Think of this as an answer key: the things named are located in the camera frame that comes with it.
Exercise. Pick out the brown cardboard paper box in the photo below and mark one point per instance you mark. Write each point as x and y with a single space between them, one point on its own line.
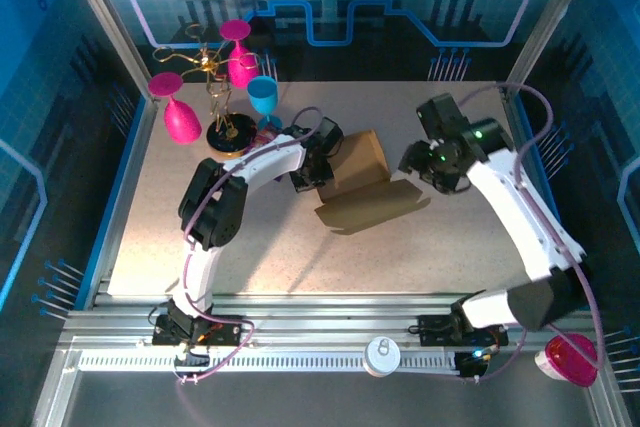
360 157

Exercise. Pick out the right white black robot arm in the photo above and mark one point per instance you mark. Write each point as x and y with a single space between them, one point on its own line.
525 217

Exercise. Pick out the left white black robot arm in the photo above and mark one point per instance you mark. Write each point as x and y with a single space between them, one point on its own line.
270 157

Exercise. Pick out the purple candy bag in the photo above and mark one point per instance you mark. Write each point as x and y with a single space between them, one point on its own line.
262 137

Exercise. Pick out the blue plastic goblet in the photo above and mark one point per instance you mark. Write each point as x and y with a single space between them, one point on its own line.
262 94

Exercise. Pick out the pink plastic goblet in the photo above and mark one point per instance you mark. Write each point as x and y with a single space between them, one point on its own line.
240 69
181 122

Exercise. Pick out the white pull-tab can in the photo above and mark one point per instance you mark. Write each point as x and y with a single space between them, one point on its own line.
381 357

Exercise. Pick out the pink cup bottom right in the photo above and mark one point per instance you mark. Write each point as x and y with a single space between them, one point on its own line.
565 354

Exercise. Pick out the aluminium base frame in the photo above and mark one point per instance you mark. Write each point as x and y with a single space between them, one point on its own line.
325 317

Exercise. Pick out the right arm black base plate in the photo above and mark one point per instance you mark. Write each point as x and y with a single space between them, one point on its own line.
435 329

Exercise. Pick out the aluminium frame post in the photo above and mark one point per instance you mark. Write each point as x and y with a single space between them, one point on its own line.
550 17
105 22

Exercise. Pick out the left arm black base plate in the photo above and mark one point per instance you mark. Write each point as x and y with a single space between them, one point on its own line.
225 329

